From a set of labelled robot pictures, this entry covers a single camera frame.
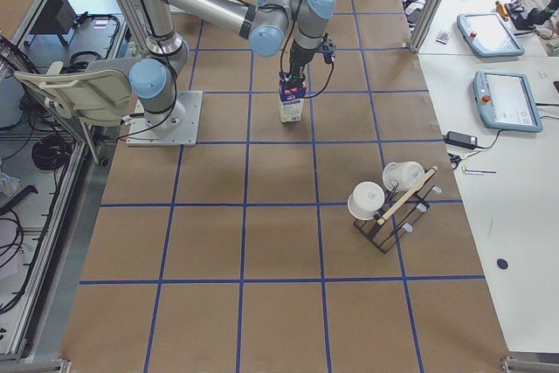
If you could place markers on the beige chair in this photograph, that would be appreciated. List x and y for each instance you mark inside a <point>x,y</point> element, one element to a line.
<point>98,96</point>

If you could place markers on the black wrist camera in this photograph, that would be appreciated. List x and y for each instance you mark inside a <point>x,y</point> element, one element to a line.
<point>328,49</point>

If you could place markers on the teach pendant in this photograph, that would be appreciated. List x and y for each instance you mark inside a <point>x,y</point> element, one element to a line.
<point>505,101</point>
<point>489,36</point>

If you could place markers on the blue white milk carton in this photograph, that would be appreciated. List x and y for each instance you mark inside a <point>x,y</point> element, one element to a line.
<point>291,100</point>

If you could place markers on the white cup on rack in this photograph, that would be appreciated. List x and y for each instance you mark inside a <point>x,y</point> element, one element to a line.
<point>365,200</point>

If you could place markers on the black round disc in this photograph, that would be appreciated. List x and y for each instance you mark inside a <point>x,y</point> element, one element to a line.
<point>502,264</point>

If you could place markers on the allen key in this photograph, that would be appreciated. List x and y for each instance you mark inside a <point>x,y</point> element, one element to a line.
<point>468,171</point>

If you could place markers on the black power adapter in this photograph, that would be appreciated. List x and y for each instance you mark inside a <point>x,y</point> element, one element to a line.
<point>461,140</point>

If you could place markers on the black wire cup rack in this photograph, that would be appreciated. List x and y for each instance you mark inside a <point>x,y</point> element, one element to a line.
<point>401,210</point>

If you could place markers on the upper teach pendant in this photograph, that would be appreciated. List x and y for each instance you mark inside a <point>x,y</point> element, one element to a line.
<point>489,36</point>

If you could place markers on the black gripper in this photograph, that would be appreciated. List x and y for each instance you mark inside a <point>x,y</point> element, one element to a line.
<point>301,55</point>

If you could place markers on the white smiley mug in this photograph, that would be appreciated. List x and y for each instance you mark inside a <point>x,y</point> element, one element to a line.
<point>402,176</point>

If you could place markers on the lower teach pendant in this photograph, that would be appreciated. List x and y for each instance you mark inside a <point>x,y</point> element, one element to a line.
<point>505,101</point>

